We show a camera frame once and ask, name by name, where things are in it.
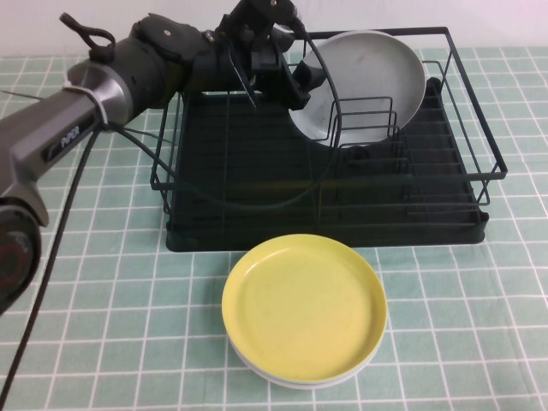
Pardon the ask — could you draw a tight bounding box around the grey round plate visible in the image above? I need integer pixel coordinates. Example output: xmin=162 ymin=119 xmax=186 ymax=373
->
xmin=287 ymin=29 xmax=428 ymax=146

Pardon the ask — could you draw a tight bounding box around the yellow round plate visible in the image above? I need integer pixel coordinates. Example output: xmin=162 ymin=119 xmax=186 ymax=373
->
xmin=221 ymin=234 xmax=389 ymax=371

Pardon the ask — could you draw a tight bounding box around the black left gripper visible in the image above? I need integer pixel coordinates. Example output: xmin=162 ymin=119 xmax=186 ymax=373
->
xmin=191 ymin=24 xmax=330 ymax=110

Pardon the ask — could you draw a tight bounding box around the white zip tie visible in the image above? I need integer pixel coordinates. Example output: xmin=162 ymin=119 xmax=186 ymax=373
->
xmin=63 ymin=80 xmax=109 ymax=129

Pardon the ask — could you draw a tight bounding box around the black plastic drip tray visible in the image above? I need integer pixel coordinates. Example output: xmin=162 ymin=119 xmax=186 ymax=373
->
xmin=164 ymin=76 xmax=491 ymax=253

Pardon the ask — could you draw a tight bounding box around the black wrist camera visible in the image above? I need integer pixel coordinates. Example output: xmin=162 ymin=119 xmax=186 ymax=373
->
xmin=217 ymin=0 xmax=303 ymax=44

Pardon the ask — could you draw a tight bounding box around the black wire dish rack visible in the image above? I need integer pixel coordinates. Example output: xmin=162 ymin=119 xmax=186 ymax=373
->
xmin=150 ymin=26 xmax=509 ymax=220

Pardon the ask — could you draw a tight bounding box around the black cable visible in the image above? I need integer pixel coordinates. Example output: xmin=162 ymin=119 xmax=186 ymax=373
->
xmin=0 ymin=12 xmax=343 ymax=393

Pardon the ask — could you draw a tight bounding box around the green checked tablecloth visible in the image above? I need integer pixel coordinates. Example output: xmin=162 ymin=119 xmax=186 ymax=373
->
xmin=0 ymin=45 xmax=548 ymax=411

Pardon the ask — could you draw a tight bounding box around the white round plate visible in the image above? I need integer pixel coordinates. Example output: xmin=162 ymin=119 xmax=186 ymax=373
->
xmin=229 ymin=329 xmax=378 ymax=379

